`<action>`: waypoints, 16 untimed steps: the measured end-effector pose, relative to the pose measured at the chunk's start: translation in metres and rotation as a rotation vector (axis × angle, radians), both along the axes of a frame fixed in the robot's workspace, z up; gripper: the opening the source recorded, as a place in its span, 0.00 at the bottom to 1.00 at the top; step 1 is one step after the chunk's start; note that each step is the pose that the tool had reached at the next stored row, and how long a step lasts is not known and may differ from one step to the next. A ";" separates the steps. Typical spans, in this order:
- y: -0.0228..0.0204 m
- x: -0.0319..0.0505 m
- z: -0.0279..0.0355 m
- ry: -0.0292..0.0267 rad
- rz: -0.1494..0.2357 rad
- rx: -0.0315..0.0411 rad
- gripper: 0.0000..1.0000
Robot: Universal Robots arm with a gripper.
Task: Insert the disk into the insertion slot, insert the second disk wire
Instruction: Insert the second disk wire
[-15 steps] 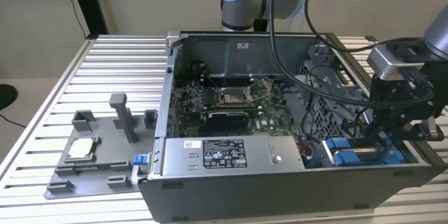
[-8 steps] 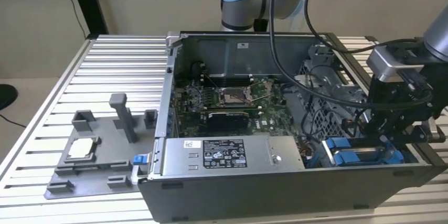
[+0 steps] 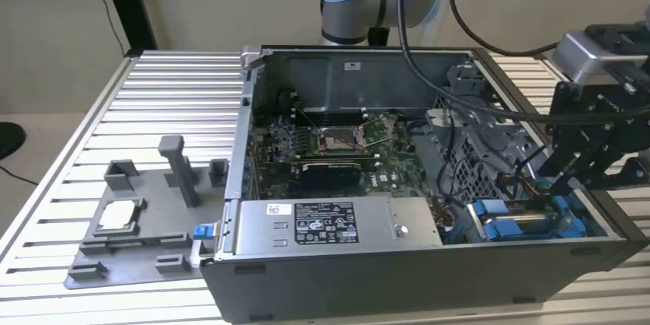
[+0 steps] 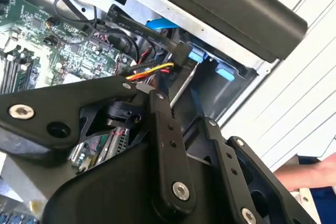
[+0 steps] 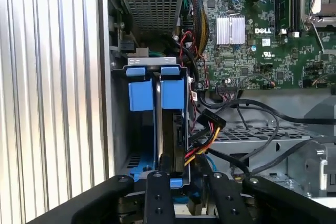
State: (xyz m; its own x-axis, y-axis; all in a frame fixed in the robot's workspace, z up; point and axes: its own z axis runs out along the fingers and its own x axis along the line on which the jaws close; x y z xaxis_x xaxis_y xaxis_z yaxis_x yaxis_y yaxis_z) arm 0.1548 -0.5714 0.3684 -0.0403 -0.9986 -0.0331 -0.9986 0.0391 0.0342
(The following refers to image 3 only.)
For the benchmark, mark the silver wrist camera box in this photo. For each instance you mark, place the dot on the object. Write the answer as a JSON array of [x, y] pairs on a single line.
[[580, 56]]

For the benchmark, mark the blue disk carrier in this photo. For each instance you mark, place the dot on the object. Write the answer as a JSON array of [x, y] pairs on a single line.
[[507, 230]]

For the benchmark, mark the hard disk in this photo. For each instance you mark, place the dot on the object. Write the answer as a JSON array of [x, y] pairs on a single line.
[[563, 212]]

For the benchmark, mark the grey power supply unit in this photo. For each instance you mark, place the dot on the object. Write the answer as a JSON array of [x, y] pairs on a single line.
[[375, 226]]

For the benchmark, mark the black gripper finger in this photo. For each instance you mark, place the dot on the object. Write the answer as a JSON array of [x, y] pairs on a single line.
[[575, 112], [583, 173]]

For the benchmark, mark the black graphics card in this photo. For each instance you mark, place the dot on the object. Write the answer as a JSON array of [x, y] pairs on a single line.
[[327, 177]]

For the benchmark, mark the grey parts rack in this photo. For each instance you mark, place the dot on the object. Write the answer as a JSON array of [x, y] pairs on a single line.
[[152, 207]]

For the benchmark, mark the CPU socket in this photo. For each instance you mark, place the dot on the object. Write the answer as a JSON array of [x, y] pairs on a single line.
[[339, 137]]

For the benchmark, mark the grey metal disk bay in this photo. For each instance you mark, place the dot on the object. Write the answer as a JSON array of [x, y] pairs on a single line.
[[467, 150]]

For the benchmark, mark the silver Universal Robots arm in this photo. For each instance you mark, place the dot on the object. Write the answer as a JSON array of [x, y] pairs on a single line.
[[355, 9]]

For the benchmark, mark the black frame post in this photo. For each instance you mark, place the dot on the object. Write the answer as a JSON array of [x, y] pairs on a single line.
[[129, 1]]

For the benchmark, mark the black open PC case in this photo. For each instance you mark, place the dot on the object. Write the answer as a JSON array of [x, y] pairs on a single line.
[[405, 287]]

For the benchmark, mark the green motherboard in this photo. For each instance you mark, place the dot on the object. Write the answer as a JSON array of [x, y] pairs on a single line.
[[400, 173]]

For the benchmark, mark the RAM slot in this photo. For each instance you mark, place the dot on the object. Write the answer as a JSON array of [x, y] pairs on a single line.
[[335, 155]]

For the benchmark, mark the black round stool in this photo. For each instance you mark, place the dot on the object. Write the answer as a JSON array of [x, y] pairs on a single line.
[[9, 140]]

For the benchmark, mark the silver CPU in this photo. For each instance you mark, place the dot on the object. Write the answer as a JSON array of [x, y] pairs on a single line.
[[119, 216]]

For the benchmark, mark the blue case latch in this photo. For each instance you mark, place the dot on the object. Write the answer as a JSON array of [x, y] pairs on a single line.
[[203, 232]]

